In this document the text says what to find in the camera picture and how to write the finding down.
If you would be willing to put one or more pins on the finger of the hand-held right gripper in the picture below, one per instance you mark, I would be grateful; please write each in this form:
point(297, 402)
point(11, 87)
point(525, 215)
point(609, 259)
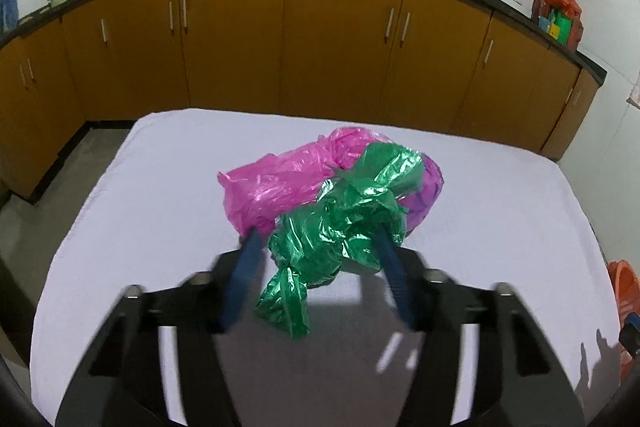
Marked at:
point(633, 338)

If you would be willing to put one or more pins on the pink patterned hanging towel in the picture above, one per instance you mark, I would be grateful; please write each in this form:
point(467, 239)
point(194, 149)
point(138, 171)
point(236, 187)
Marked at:
point(636, 92)

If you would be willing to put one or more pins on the wooden base cabinets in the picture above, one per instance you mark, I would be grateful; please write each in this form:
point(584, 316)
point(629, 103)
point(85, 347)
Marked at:
point(300, 42)

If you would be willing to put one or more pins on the orange plastic basket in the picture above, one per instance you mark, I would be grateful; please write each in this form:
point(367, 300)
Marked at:
point(629, 287)

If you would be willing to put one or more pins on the green plastic bag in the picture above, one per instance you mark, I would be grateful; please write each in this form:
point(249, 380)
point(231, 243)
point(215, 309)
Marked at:
point(325, 232)

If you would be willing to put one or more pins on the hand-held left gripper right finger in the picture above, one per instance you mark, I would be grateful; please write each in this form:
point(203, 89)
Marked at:
point(397, 277)

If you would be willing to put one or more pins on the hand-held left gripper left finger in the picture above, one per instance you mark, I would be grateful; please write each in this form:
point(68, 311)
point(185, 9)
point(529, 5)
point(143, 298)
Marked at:
point(245, 272)

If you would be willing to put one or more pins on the blue hanging bag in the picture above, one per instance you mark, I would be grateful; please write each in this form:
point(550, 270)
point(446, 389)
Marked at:
point(7, 7)

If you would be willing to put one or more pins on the red bag of colourful boxes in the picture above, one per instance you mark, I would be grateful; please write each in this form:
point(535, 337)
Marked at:
point(557, 14)

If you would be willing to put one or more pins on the pink plastic bag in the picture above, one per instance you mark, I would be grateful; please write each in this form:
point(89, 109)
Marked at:
point(280, 182)

